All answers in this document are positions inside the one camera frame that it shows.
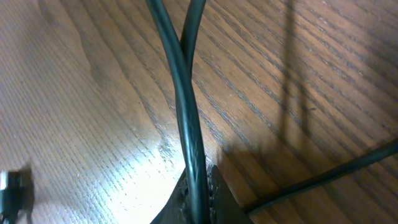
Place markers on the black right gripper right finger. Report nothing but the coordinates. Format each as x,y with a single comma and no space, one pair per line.
224,209

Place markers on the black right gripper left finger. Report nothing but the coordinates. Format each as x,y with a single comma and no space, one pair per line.
177,209

